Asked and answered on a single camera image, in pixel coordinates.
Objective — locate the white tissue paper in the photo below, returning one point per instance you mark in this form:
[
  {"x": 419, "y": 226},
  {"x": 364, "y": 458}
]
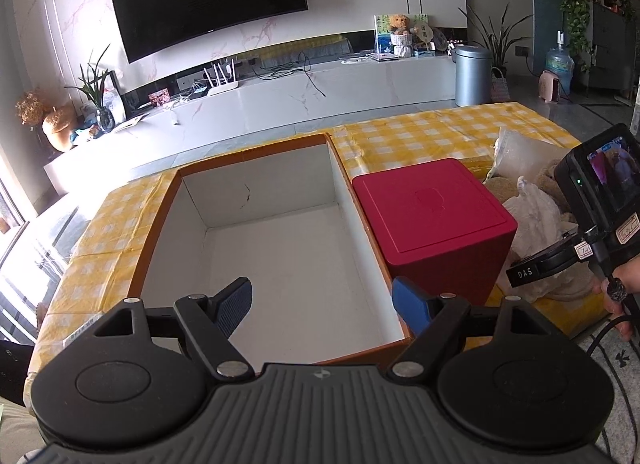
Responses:
[{"x": 540, "y": 223}]

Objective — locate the blue water jug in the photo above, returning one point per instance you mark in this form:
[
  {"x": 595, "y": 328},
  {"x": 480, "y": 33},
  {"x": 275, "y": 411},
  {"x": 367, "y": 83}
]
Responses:
[{"x": 560, "y": 63}]

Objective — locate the white tv cabinet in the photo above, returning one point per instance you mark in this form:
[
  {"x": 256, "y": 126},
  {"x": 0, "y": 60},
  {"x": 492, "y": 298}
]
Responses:
[{"x": 331, "y": 94}]

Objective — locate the pink small heater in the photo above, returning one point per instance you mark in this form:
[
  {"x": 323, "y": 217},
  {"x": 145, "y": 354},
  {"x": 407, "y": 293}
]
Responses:
[{"x": 549, "y": 87}]

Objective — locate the grey metal trash bin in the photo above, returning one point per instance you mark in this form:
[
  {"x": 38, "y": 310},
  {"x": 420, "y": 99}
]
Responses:
[{"x": 473, "y": 75}]

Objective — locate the brown flat sponge cloth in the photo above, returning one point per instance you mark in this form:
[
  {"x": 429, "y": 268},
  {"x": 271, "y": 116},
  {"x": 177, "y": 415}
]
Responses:
[{"x": 502, "y": 188}]

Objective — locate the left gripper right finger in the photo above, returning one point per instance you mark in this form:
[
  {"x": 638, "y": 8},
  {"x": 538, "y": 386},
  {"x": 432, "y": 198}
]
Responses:
[{"x": 439, "y": 326}]

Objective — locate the woven plant basket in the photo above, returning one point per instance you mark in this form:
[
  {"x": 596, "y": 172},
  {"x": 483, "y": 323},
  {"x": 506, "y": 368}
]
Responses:
[{"x": 499, "y": 89}]

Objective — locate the large orange open box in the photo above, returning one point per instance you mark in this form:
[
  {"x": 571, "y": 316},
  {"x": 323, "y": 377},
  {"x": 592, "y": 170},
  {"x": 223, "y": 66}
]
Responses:
[{"x": 283, "y": 215}]

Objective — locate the hanging ivy plant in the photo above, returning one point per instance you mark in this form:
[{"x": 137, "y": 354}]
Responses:
[{"x": 572, "y": 18}]

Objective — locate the yellow checkered tablecloth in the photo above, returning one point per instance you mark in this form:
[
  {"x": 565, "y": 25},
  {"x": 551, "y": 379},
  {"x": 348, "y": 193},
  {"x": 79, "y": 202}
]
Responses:
[{"x": 108, "y": 261}]

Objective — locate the teddy bear toy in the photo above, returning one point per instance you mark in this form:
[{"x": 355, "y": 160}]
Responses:
[{"x": 400, "y": 35}]

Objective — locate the dried yellow flowers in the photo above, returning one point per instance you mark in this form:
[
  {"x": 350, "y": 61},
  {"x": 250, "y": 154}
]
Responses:
[{"x": 32, "y": 108}]

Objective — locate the person right hand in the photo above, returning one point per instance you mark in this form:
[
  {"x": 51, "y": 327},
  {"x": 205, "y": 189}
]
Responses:
[{"x": 624, "y": 284}]

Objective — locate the orange round vase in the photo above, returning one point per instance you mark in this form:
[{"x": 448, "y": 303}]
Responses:
[{"x": 58, "y": 126}]

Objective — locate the green leafy potted plant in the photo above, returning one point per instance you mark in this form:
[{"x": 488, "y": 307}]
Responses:
[{"x": 92, "y": 81}]

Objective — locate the red square box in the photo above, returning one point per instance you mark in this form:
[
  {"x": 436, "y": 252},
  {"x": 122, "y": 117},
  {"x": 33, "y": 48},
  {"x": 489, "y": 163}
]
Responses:
[{"x": 438, "y": 226}]

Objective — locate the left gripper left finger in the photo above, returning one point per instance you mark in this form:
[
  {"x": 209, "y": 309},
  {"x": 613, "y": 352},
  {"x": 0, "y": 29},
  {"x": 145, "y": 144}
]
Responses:
[{"x": 207, "y": 323}]

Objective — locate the pink photo card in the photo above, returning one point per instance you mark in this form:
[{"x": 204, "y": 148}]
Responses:
[{"x": 160, "y": 97}]

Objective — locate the potted plant by bin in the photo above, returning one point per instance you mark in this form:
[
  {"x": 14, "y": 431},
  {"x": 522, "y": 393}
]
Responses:
[{"x": 496, "y": 35}]

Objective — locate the white wifi router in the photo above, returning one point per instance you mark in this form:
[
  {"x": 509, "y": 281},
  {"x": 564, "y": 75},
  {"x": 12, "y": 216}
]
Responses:
[{"x": 221, "y": 76}]

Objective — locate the yellow snack packet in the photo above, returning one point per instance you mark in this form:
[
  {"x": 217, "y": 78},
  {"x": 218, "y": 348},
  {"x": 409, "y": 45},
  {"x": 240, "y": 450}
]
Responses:
[{"x": 478, "y": 166}]

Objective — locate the white plastic bag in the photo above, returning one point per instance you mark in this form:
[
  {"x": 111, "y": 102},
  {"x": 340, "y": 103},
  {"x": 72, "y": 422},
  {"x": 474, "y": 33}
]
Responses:
[{"x": 516, "y": 156}]

